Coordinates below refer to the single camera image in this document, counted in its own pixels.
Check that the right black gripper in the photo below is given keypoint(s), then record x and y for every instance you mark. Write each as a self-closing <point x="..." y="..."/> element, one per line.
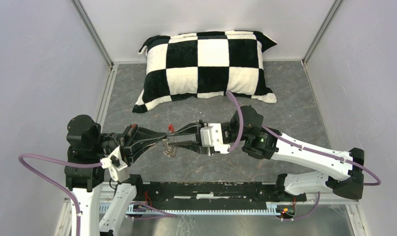
<point x="194" y="128"/>

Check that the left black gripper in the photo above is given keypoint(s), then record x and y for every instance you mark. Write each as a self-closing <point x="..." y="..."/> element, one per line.
<point x="149" y="136"/>

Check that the metal keyring with red handle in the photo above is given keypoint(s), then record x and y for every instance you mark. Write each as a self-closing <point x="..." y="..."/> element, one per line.
<point x="168" y="149"/>

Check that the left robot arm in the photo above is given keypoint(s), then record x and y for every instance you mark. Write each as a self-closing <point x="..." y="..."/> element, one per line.
<point x="89" y="155"/>

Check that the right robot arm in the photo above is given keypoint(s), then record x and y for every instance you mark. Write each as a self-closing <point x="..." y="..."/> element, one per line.
<point x="339" y="172"/>

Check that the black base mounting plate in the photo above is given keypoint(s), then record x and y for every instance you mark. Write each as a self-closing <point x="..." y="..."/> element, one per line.
<point x="212" y="195"/>

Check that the black white checkered pillow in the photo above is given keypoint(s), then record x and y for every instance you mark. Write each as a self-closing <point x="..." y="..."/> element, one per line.
<point x="204" y="65"/>

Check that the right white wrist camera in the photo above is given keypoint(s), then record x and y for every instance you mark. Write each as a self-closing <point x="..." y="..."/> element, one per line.
<point x="212" y="138"/>

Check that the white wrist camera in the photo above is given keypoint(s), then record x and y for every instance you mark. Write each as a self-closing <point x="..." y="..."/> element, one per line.
<point x="119" y="170"/>
<point x="212" y="138"/>

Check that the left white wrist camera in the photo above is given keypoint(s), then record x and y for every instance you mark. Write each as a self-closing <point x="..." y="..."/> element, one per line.
<point x="119" y="170"/>

